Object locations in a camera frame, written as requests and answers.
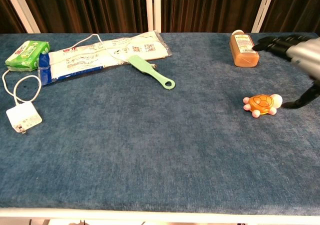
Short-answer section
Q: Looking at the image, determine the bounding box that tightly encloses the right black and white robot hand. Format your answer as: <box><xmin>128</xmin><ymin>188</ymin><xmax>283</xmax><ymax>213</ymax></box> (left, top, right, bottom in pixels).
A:
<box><xmin>252</xmin><ymin>34</ymin><xmax>320</xmax><ymax>110</ymax></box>

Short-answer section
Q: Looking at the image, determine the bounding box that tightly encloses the orange and pink turtle toy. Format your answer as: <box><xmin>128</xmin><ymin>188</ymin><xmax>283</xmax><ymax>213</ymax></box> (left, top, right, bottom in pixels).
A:
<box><xmin>242</xmin><ymin>93</ymin><xmax>284</xmax><ymax>118</ymax></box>

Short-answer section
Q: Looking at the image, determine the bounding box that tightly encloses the dark brown curtain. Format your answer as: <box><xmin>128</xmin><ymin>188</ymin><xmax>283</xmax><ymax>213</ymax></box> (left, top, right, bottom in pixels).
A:
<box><xmin>259</xmin><ymin>0</ymin><xmax>320</xmax><ymax>34</ymax></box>
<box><xmin>0</xmin><ymin>0</ymin><xmax>26</xmax><ymax>34</ymax></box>
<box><xmin>159</xmin><ymin>0</ymin><xmax>268</xmax><ymax>33</ymax></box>
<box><xmin>18</xmin><ymin>0</ymin><xmax>148</xmax><ymax>34</ymax></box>

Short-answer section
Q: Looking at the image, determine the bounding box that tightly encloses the brown drink bottle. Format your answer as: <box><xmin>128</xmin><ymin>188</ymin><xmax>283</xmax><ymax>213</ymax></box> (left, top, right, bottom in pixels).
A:
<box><xmin>229</xmin><ymin>29</ymin><xmax>260</xmax><ymax>68</ymax></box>

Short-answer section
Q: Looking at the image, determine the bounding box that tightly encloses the light green plastic brush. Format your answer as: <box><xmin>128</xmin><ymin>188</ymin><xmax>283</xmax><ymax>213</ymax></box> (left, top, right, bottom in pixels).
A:
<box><xmin>127</xmin><ymin>55</ymin><xmax>176</xmax><ymax>90</ymax></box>

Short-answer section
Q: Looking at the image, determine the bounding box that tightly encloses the blue fabric table cover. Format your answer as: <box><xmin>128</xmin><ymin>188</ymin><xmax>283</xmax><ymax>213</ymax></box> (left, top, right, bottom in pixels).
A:
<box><xmin>0</xmin><ymin>32</ymin><xmax>320</xmax><ymax>210</ymax></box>

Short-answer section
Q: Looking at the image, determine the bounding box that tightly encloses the white and blue plastic bag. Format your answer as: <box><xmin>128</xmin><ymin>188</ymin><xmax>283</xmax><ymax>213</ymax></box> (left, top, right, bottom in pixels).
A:
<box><xmin>38</xmin><ymin>29</ymin><xmax>173</xmax><ymax>87</ymax></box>

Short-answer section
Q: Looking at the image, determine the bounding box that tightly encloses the green wrapped packet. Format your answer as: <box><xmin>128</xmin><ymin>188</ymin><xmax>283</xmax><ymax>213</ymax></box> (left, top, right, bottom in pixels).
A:
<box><xmin>4</xmin><ymin>40</ymin><xmax>51</xmax><ymax>72</ymax></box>

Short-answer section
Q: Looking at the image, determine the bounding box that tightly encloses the white power adapter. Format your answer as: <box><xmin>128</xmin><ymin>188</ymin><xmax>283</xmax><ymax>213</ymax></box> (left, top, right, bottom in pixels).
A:
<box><xmin>5</xmin><ymin>102</ymin><xmax>43</xmax><ymax>135</ymax></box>

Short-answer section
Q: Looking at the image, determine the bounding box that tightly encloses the white frame post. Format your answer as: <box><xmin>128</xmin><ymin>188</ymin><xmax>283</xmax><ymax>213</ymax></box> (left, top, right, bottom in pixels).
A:
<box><xmin>2</xmin><ymin>0</ymin><xmax>41</xmax><ymax>34</ymax></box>
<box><xmin>145</xmin><ymin>0</ymin><xmax>162</xmax><ymax>33</ymax></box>
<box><xmin>251</xmin><ymin>0</ymin><xmax>279</xmax><ymax>33</ymax></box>

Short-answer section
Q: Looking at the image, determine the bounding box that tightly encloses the white charging cable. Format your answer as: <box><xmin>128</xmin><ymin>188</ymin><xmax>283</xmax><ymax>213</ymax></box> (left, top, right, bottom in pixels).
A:
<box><xmin>1</xmin><ymin>33</ymin><xmax>157</xmax><ymax>106</ymax></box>

